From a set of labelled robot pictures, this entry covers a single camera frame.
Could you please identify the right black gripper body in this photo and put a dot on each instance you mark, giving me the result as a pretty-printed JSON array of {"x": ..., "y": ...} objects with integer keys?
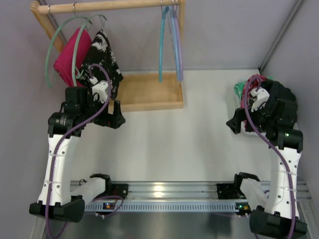
[{"x": 238, "y": 119}]

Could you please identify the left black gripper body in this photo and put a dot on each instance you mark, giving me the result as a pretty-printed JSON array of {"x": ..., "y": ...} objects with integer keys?
[{"x": 115, "y": 115}]

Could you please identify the green hanger with trousers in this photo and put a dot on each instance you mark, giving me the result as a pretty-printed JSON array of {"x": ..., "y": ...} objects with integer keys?
[{"x": 82, "y": 43}]

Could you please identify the black white patterned trousers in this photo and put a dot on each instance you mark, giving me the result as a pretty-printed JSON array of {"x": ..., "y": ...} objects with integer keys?
[{"x": 100, "y": 52}]

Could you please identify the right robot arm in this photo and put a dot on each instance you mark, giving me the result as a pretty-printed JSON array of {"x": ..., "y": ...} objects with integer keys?
[{"x": 275, "y": 214}]

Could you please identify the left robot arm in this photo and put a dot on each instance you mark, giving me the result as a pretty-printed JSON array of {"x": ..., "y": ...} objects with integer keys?
[{"x": 81, "y": 107}]

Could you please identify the lilac hanger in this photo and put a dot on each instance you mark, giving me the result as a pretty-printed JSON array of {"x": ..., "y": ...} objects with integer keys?
[{"x": 179, "y": 45}]

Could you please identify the blue hanger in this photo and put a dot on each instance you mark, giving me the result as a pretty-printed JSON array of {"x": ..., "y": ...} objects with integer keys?
[{"x": 175, "y": 42}]

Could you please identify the teal hanger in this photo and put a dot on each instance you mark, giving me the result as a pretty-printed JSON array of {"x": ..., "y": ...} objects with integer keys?
[{"x": 161, "y": 40}]

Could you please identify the white laundry basket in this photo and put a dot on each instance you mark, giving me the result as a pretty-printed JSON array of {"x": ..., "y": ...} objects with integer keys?
[{"x": 246, "y": 133}]

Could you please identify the wooden clothes rack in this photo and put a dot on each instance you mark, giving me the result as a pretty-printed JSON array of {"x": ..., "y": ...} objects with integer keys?
[{"x": 138, "y": 92}]

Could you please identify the pink garment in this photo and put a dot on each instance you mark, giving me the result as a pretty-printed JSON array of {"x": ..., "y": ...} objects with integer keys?
[{"x": 63, "y": 64}]

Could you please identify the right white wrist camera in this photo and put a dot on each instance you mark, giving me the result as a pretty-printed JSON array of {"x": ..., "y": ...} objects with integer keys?
[{"x": 260, "y": 97}]

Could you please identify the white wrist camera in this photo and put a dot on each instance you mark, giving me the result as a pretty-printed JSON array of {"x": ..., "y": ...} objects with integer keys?
[
  {"x": 99, "y": 90},
  {"x": 260, "y": 97}
]

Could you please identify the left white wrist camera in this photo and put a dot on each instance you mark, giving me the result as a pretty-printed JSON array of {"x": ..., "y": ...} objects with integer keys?
[{"x": 99, "y": 90}]

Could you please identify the grey slotted cable duct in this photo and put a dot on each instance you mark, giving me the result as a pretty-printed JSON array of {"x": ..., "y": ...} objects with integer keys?
[{"x": 135, "y": 206}]

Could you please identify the aluminium mounting rail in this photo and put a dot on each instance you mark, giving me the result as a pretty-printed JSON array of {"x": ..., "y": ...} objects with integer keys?
[{"x": 171, "y": 191}]

